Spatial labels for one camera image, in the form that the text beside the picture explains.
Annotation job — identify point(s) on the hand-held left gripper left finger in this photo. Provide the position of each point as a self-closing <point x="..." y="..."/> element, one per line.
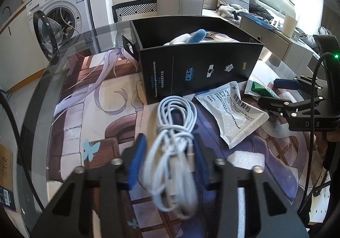
<point x="136" y="163"/>

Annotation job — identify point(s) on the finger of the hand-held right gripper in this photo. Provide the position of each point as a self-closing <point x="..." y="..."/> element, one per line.
<point x="272" y="105"/>
<point x="288" y="83"/>

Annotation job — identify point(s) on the white cylinder cup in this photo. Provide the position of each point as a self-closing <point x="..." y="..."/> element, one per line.
<point x="289" y="24"/>

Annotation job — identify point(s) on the printed table mat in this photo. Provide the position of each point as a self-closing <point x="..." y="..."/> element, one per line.
<point x="93" y="115"/>

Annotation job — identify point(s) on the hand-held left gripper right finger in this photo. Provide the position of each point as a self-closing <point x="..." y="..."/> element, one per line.
<point x="203" y="159"/>

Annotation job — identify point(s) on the white granule sachet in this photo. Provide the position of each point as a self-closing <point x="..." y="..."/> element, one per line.
<point x="236" y="115"/>

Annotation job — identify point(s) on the green and white packet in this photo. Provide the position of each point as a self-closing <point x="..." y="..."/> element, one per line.
<point x="259" y="88"/>

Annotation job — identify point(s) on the black cardboard box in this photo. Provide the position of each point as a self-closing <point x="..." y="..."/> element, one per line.
<point x="199" y="73"/>

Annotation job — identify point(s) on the white and blue plush toy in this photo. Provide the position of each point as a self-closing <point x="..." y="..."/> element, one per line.
<point x="186" y="37"/>

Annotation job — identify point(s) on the white foam piece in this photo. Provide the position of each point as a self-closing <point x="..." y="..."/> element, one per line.
<point x="247" y="159"/>

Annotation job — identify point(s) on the white washing machine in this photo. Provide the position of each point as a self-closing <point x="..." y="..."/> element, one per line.
<point x="66" y="1"/>

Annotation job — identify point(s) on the black jacket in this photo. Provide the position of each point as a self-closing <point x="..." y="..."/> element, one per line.
<point x="261" y="8"/>

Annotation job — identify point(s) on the kitchen faucet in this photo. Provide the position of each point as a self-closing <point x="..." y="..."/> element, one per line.
<point x="6" y="10"/>

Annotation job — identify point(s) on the chair with patterned backrest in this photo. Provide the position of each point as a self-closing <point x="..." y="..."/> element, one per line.
<point x="134" y="10"/>

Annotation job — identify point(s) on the beige bedside cabinet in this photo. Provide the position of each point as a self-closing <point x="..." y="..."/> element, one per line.
<point x="279" y="44"/>

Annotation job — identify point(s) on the grey furry toy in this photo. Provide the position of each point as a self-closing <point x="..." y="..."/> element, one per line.
<point x="228" y="10"/>

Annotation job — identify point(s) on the brown cardboard box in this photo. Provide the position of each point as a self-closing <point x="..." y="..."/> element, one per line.
<point x="5" y="166"/>

